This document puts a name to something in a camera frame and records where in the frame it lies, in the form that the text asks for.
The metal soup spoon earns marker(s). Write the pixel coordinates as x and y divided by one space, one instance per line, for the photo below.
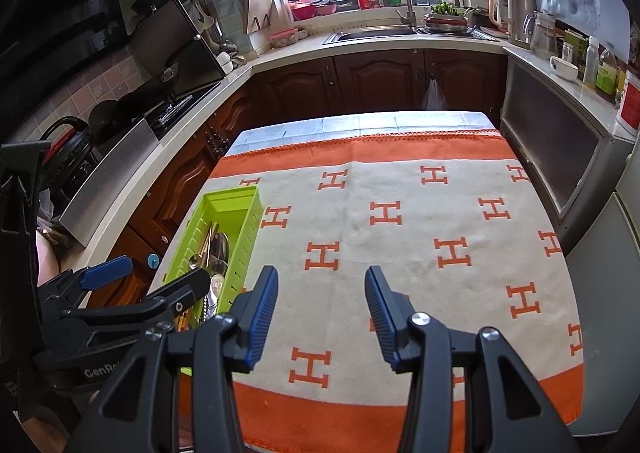
217 284

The small glass jar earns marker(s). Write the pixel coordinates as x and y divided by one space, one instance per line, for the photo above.
566 53

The brown wooden kitchen cabinet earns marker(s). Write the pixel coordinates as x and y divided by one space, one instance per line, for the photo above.
375 78

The black electric cooker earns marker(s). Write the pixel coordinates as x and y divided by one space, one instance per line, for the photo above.
70 153

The blue round cabinet knob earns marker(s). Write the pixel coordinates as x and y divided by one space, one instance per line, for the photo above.
153 261

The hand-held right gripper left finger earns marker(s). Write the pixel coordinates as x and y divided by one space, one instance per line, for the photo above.
262 318

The pink plastic bag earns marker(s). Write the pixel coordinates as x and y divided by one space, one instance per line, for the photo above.
47 258

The white cups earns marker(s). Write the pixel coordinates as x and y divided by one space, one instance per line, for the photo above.
225 60

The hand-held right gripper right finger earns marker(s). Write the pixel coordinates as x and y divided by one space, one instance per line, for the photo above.
380 318

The white bowl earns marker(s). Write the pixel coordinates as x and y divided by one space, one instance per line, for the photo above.
564 69

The wooden cutting board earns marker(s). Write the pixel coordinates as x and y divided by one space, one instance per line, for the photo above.
257 8

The white plastic bottle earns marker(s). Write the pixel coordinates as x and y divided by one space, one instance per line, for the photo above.
591 65

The steel sink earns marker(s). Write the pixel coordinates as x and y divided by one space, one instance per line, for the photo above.
370 35

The lidded food container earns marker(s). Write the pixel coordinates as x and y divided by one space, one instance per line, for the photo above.
284 37

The light blue table cover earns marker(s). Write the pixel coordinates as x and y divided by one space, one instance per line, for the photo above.
360 123

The hanging kitchen ladles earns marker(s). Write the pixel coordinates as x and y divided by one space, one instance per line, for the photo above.
205 18

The orange white printed blanket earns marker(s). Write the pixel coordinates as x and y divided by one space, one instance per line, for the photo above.
450 213

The hanging plastic bag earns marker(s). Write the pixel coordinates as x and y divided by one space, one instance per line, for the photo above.
434 95

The green box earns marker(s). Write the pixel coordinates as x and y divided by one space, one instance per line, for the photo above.
577 45

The green plastic utensil tray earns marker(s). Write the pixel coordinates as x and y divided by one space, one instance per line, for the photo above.
247 228

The grey refrigerator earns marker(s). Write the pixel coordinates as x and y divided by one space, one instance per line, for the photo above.
605 308

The small metal spoon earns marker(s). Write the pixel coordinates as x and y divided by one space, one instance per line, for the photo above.
195 261

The large metal spoon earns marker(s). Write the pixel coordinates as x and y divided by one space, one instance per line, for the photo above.
219 248

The red plastic basin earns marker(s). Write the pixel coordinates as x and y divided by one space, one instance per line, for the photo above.
302 10

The black wok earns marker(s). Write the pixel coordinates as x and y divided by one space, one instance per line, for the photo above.
107 115

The grey appliance cabinet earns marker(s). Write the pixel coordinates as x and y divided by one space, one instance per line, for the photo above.
550 133

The brown wooden chopstick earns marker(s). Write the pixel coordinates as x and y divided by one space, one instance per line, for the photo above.
207 245

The stainless steel splash guard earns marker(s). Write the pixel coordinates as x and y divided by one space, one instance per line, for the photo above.
110 178
190 48

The glass pitcher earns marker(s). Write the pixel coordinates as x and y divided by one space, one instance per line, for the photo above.
542 38

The red white tub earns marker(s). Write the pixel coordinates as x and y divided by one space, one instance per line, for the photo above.
630 105

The white kitchen countertop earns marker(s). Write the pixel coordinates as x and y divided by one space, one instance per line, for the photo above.
280 55

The white electric kettle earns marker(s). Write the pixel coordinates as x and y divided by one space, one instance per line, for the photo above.
520 13

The black gas stove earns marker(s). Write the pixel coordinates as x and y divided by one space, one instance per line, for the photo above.
175 105

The leafy green vegetables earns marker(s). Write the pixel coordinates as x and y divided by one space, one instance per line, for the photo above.
444 8

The pink bowl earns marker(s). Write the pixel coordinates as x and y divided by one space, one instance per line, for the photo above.
326 9

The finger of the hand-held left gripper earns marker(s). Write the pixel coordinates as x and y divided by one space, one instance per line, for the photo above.
185 290
107 268

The yellow bottle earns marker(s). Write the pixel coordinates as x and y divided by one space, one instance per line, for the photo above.
621 85

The oil bottle with green label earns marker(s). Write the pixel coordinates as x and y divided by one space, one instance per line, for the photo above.
606 78

